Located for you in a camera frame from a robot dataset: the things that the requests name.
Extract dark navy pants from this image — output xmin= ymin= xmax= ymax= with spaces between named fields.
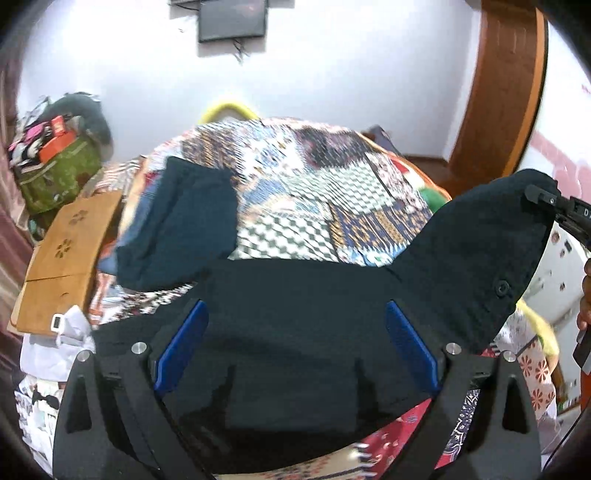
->
xmin=91 ymin=157 xmax=562 ymax=476

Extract yellow curved tube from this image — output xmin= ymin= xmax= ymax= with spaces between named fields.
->
xmin=198 ymin=98 xmax=257 ymax=125

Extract green patterned bag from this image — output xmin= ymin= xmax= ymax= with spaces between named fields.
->
xmin=16 ymin=136 xmax=103 ymax=214

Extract person's right hand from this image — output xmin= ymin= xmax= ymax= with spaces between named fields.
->
xmin=577 ymin=258 xmax=591 ymax=334

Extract white cloth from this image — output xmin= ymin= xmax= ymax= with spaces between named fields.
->
xmin=19 ymin=308 xmax=95 ymax=384

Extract wooden lap table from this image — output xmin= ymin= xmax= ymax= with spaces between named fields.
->
xmin=9 ymin=190 xmax=123 ymax=334

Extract wooden door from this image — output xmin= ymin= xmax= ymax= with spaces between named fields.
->
xmin=449 ymin=0 xmax=550 ymax=197

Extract dark grey cloth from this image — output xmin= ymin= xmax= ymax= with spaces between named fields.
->
xmin=48 ymin=92 xmax=114 ymax=145

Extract green cloth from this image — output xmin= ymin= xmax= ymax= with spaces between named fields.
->
xmin=422 ymin=185 xmax=452 ymax=215

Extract orange box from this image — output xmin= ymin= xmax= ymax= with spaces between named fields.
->
xmin=39 ymin=116 xmax=77 ymax=163

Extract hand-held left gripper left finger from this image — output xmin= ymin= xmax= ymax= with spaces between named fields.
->
xmin=52 ymin=299 xmax=219 ymax=480

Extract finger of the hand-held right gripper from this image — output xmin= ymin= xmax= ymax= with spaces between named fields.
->
xmin=524 ymin=184 xmax=562 ymax=206

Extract yellow cloth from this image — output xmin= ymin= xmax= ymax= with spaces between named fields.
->
xmin=516 ymin=299 xmax=560 ymax=357

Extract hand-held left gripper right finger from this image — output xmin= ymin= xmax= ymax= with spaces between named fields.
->
xmin=386 ymin=300 xmax=542 ymax=480

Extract patchwork printed blanket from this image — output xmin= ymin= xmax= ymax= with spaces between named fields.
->
xmin=14 ymin=115 xmax=561 ymax=480

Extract wall television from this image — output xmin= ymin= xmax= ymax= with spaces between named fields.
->
xmin=198 ymin=0 xmax=269 ymax=44

